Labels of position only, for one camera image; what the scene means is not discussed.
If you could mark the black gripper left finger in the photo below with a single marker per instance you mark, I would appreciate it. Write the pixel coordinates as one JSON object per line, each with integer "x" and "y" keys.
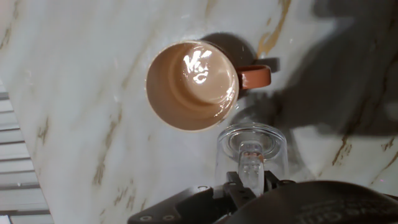
{"x": 192, "y": 207}

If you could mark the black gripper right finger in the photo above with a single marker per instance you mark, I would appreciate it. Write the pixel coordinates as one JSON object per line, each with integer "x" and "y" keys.
{"x": 275, "y": 182}

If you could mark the clear glass mug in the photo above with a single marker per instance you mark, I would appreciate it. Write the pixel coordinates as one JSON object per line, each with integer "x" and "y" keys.
{"x": 252, "y": 155}

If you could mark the white marble pattern board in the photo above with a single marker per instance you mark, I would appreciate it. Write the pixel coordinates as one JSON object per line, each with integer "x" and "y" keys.
{"x": 93, "y": 109}

